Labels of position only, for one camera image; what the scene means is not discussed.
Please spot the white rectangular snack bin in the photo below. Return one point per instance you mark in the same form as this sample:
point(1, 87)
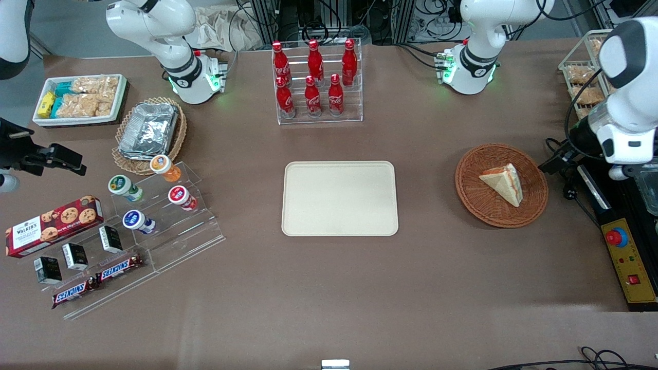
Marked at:
point(121, 97)

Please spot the clear plastic container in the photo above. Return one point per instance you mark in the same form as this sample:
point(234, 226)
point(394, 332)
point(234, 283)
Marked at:
point(650, 192)

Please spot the orange-lid yogurt cup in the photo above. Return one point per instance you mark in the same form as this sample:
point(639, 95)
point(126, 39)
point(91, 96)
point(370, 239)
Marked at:
point(163, 167)

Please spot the clear rice cracker pack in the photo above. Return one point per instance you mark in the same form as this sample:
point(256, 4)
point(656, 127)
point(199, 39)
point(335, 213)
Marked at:
point(82, 105)
point(95, 85)

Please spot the bagged brown snack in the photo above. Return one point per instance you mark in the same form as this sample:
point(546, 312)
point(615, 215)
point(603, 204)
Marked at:
point(581, 74)
point(588, 95)

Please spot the blue-lid yogurt cup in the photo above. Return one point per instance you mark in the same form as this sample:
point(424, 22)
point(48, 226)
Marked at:
point(136, 221)

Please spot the cream plastic tray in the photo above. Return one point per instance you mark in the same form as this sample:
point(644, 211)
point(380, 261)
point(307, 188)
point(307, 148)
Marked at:
point(339, 199)

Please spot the yellow emergency stop control box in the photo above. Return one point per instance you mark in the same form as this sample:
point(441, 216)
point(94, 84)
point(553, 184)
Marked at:
point(629, 262)

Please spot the plastic-wrapped triangle sandwich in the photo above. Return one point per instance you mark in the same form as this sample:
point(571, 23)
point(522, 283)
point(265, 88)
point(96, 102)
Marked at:
point(503, 182)

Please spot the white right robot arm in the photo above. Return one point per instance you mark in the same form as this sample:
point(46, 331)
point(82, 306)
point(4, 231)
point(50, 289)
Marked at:
point(154, 31)

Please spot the stacked foil containers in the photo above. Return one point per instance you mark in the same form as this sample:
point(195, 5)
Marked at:
point(149, 128)

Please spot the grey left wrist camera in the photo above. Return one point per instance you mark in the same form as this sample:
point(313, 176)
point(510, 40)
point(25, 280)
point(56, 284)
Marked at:
point(619, 172)

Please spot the beige cloth bag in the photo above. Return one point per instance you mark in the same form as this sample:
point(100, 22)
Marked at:
point(221, 28)

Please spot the Snickers chocolate bar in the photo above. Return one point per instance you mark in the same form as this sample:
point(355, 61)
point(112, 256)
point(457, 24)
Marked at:
point(119, 268)
point(74, 293)

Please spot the oval tan wicker basket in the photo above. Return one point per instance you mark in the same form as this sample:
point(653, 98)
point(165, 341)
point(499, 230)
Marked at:
point(128, 165)

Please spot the aluminium frame rack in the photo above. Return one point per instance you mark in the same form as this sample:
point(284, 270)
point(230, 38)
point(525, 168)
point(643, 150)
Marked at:
point(390, 20)

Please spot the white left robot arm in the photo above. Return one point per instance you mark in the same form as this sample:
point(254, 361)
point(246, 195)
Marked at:
point(475, 31)

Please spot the clear acrylic bottle rack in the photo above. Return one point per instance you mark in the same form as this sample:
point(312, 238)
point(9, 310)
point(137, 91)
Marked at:
point(354, 110)

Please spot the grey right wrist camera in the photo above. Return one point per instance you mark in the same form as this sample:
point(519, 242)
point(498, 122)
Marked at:
point(7, 183)

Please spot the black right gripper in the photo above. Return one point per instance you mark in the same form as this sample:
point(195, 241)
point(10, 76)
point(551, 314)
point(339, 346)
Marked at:
point(14, 148)

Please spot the clear acrylic stepped stand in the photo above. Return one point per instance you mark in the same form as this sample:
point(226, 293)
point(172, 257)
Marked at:
point(180, 241)

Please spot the green-lid yogurt cup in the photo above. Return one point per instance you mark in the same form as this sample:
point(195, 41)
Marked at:
point(123, 186)

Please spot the red Walkers cookie box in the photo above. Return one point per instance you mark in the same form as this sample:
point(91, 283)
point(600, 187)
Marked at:
point(51, 226)

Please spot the red-lid yogurt cup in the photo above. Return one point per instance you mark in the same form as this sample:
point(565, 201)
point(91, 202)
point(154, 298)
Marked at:
point(181, 197)

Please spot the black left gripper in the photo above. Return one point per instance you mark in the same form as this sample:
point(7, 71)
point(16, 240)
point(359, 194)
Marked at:
point(580, 139)

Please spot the small black box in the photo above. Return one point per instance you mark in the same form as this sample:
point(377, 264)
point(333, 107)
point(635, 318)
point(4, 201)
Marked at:
point(110, 239)
point(75, 256)
point(48, 270)

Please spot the yellow snack packet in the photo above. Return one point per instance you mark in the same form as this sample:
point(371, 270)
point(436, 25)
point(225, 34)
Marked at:
point(46, 104)

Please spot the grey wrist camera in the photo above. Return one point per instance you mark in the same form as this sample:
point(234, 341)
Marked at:
point(619, 172)
point(7, 183)

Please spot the red cola bottle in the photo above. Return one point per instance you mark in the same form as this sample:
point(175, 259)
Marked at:
point(335, 96)
point(280, 62)
point(312, 98)
point(315, 60)
point(349, 61)
point(285, 100)

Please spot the small white edge block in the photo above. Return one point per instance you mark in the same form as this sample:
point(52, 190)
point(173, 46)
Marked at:
point(335, 365)

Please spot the teal snack packet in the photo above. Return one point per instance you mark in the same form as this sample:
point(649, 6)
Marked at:
point(64, 89)
point(56, 107)

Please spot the round brown wicker basket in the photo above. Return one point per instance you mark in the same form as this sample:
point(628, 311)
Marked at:
point(478, 205)

